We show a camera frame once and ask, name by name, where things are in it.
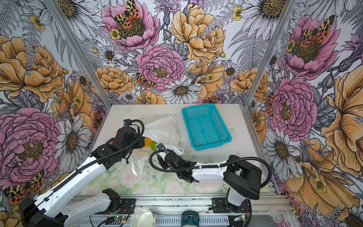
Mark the teal plastic basket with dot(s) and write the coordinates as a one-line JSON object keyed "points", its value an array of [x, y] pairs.
{"points": [[205, 126]]}

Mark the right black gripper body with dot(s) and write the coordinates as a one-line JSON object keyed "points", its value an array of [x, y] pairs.
{"points": [[163, 164]]}

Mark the dark green round container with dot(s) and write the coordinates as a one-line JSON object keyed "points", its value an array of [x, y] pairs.
{"points": [[190, 219]]}

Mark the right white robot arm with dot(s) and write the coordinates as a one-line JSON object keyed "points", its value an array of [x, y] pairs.
{"points": [[242, 177]]}

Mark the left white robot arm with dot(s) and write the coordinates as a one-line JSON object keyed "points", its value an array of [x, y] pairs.
{"points": [[49, 209]]}

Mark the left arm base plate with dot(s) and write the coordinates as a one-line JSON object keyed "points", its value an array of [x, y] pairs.
{"points": [[125, 206]]}

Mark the white plastic bag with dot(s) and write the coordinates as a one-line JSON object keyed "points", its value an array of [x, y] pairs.
{"points": [[163, 130]]}

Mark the pink plastic object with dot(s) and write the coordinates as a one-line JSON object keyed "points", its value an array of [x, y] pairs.
{"points": [[277, 218]]}

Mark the white round cup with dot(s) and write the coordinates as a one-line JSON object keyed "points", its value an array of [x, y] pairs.
{"points": [[143, 218]]}

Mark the green fruit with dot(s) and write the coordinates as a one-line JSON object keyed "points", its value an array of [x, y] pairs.
{"points": [[153, 146]]}

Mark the aluminium front rail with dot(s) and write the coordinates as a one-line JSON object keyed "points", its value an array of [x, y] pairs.
{"points": [[171, 204]]}

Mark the yellow fruit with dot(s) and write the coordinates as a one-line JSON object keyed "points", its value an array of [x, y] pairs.
{"points": [[148, 142]]}

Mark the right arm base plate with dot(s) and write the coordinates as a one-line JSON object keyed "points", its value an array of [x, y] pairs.
{"points": [[221, 205]]}

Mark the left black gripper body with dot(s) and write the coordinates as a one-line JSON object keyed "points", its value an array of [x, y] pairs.
{"points": [[126, 152]]}

